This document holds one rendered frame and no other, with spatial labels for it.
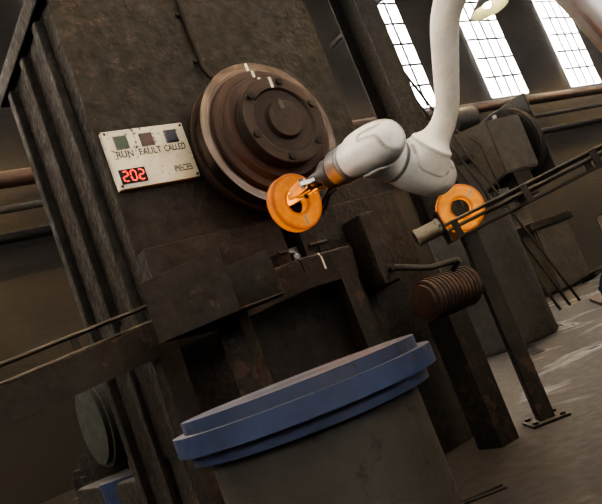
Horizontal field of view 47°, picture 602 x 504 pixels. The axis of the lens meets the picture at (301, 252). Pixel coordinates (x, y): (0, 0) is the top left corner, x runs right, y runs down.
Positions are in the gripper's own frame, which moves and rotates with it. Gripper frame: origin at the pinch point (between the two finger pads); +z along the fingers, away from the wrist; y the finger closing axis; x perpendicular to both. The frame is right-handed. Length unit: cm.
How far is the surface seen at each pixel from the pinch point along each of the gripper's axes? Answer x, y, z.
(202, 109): 35.8, -2.9, 23.2
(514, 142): 98, 717, 435
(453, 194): -10, 64, 4
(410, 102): 120, 373, 280
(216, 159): 20.1, -4.5, 22.3
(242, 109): 31.0, 4.4, 14.5
